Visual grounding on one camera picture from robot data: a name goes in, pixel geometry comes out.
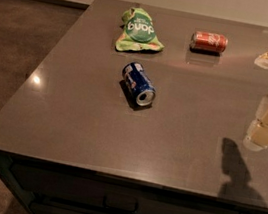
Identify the blue pepsi can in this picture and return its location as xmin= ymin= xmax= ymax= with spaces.
xmin=122 ymin=62 xmax=156 ymax=107

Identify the red coca-cola can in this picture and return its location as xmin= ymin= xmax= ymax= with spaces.
xmin=190 ymin=31 xmax=228 ymax=53

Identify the dark cabinet drawer front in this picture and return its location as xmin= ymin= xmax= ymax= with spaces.
xmin=11 ymin=163 xmax=238 ymax=214

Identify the green snack bag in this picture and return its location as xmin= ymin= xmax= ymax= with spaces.
xmin=115 ymin=7 xmax=164 ymax=52

